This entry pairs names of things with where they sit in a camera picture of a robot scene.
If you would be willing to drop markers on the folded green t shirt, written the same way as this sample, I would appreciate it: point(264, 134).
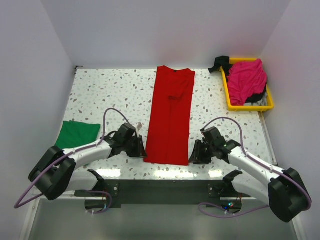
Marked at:
point(75, 135)

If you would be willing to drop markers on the aluminium rail frame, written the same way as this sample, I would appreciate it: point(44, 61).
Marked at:
point(214, 174)

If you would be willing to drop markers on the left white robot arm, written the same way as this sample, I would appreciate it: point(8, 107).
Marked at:
point(55, 173)

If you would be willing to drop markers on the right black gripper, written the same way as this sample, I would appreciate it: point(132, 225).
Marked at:
point(196, 157)

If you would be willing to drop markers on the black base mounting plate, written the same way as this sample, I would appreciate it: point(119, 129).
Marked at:
point(161, 192)

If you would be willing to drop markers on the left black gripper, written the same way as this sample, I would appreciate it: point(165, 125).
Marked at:
point(140, 150)

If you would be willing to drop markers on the black t shirt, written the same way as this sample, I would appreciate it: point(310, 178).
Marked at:
point(221, 62)

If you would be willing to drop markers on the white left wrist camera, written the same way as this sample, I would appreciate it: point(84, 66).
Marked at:
point(138, 126)

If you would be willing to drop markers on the red t shirt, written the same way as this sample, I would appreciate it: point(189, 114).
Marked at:
point(169, 125)

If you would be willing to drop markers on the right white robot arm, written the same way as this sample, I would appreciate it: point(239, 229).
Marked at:
point(283, 191)

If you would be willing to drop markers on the grey cloth in bin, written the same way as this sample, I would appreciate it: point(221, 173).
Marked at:
point(263, 101)

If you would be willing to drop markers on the yellow plastic bin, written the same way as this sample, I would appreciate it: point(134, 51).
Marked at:
point(247, 107)

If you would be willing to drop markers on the pink t shirt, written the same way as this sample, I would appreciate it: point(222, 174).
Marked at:
point(247, 83)

